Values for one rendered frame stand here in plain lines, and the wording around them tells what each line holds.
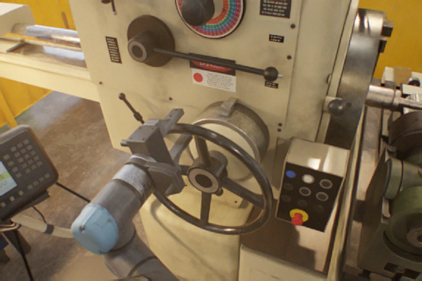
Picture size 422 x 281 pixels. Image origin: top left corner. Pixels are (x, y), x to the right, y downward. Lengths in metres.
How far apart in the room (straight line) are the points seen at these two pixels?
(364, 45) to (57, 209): 2.32
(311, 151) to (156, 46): 0.49
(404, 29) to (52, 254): 3.31
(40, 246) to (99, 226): 2.01
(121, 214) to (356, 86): 0.70
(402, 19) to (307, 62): 2.53
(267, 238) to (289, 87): 0.88
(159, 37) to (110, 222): 0.53
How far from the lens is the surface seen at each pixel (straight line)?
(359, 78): 0.97
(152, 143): 0.61
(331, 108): 0.79
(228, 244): 1.55
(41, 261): 2.47
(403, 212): 0.92
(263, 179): 0.71
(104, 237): 0.54
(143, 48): 0.86
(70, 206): 2.67
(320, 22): 0.75
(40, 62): 1.87
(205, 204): 0.89
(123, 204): 0.56
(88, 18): 1.06
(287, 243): 1.54
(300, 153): 0.86
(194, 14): 0.72
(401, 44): 3.37
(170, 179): 0.56
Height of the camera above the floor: 1.91
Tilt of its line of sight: 41 degrees down
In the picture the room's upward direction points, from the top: 2 degrees counter-clockwise
